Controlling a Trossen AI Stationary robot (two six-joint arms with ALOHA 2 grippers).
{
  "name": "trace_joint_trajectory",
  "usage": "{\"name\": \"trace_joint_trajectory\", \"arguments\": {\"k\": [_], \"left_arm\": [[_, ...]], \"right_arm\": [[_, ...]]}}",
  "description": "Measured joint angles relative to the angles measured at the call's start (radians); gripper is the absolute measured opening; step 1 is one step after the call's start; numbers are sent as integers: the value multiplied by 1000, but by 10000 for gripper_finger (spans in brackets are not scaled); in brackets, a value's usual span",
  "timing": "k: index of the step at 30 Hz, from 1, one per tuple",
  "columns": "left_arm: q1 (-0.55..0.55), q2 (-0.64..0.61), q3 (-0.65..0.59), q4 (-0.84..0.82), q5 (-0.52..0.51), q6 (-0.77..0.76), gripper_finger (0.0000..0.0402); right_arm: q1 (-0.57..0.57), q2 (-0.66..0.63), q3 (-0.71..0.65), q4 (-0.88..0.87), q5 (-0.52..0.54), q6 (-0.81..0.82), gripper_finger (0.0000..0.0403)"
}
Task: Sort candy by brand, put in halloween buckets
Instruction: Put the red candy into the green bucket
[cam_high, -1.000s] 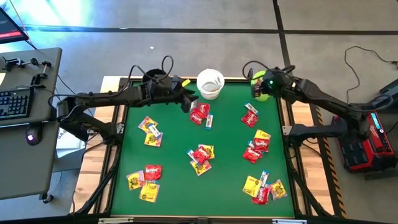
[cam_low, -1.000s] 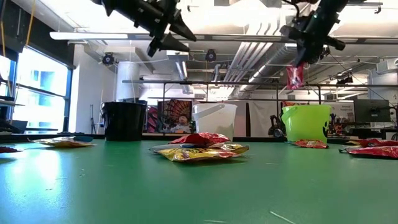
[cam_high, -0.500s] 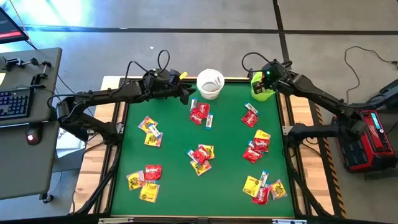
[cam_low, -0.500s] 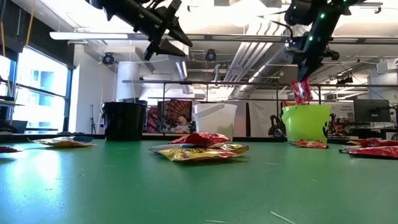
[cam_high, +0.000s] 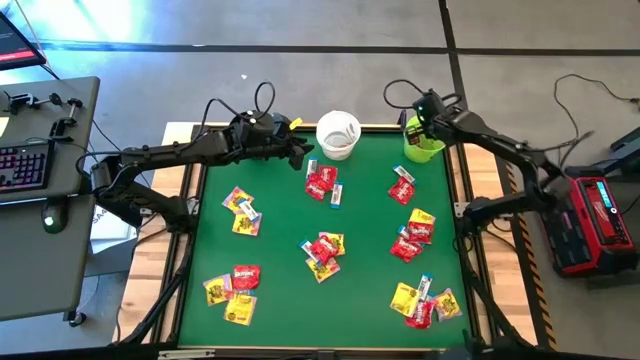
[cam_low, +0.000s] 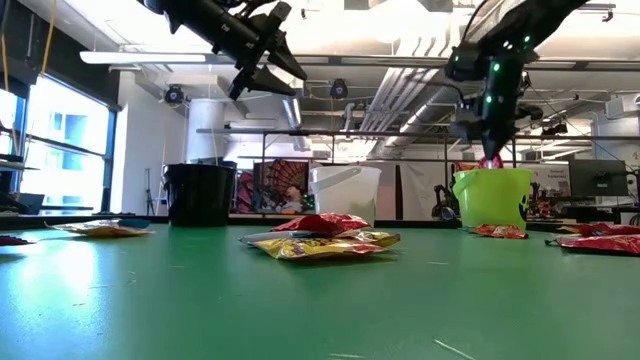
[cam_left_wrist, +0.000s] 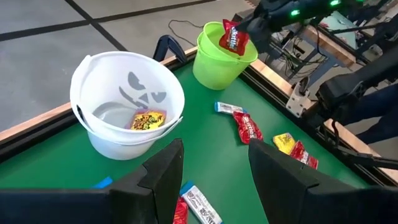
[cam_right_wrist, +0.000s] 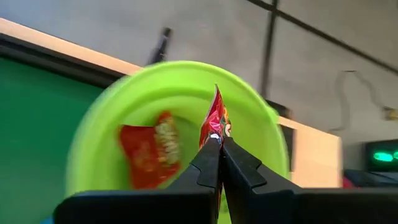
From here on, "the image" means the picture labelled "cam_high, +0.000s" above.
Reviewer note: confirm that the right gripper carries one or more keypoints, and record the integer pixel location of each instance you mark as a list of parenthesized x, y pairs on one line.
[(427, 110)]

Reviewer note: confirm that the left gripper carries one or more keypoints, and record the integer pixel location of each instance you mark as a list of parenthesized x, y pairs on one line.
[(280, 135)]

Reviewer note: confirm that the white blue Hershey's bar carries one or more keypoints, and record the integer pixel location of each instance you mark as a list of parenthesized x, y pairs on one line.
[(306, 247), (401, 231), (337, 195), (425, 286), (404, 174), (312, 166), (248, 210)]

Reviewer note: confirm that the yellow Sour Patch Kids pack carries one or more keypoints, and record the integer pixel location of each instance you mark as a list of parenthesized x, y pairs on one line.
[(339, 241), (448, 305), (216, 291), (324, 271), (422, 215), (404, 299), (245, 227), (232, 197), (240, 310)]

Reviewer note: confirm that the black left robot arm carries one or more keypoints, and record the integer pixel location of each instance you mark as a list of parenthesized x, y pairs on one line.
[(190, 147)]

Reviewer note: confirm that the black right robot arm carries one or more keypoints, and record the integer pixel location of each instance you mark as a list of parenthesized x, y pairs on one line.
[(500, 140)]

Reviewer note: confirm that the white halloween bucket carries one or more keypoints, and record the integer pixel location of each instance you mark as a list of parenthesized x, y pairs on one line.
[(322, 135)]

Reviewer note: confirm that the green halloween bucket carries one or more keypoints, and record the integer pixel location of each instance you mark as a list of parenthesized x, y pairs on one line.
[(425, 152)]

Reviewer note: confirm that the red black power station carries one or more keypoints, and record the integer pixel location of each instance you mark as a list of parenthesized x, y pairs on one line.
[(580, 235)]

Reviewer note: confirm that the dark blue case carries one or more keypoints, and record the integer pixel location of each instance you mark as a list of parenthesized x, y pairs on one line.
[(625, 150)]

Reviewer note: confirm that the white labelled box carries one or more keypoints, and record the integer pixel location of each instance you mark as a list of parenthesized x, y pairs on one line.
[(107, 227)]

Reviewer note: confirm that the grey desk top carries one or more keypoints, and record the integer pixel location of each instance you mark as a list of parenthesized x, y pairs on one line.
[(40, 270), (80, 160)]

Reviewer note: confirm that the black desk clamp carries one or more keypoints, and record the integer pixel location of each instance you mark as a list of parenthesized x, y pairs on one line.
[(22, 101), (62, 125)]

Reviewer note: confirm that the black computer mouse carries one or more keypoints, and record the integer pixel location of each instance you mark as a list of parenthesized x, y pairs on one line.
[(54, 220)]

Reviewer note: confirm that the black backlit keyboard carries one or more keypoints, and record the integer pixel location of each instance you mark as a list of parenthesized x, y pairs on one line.
[(25, 167)]

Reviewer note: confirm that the dark desk monitor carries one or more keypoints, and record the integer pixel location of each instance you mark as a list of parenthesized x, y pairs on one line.
[(17, 47)]

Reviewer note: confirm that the black table frame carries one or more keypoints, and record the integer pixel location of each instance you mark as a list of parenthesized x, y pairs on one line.
[(185, 280)]

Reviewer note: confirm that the silver metal bracket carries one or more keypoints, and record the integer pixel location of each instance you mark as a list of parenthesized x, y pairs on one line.
[(185, 354)]

